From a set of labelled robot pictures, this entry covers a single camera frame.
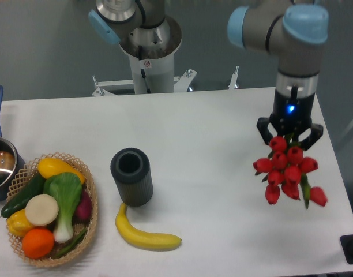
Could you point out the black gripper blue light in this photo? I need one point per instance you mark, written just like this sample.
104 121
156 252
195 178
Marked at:
291 116

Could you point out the red tulip bouquet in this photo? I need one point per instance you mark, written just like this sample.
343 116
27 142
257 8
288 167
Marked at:
285 169

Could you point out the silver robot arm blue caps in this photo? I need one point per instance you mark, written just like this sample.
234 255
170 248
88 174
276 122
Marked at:
294 31

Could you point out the black device at table edge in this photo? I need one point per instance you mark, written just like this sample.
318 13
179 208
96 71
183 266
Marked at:
347 246

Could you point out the dark grey ribbed vase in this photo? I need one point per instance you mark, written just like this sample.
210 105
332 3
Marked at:
131 171

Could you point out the yellow banana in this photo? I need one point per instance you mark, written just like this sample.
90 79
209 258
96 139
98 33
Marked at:
142 239

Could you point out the purple sweet potato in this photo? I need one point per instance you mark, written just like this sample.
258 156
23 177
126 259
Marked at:
84 209

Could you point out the green bok choy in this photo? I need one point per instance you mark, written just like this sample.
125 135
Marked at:
66 189

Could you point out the green chili pepper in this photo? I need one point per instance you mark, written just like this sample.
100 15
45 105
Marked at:
68 248

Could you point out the yellow squash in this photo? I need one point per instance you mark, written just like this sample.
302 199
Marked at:
49 167

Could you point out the dark green cucumber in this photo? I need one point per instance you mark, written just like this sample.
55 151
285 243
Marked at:
33 188

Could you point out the cream round disc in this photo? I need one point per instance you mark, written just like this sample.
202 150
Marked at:
41 210

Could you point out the woven wicker basket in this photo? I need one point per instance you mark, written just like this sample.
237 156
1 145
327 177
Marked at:
85 227

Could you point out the orange fruit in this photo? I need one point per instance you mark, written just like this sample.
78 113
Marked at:
37 243

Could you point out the yellow bell pepper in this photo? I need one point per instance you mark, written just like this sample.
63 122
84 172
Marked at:
18 224

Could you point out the white metal frame bracket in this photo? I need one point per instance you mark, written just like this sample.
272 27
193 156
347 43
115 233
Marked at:
118 84

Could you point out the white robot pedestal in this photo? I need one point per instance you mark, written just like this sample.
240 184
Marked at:
151 56

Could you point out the blue handled saucepan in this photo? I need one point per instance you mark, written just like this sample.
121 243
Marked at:
10 161

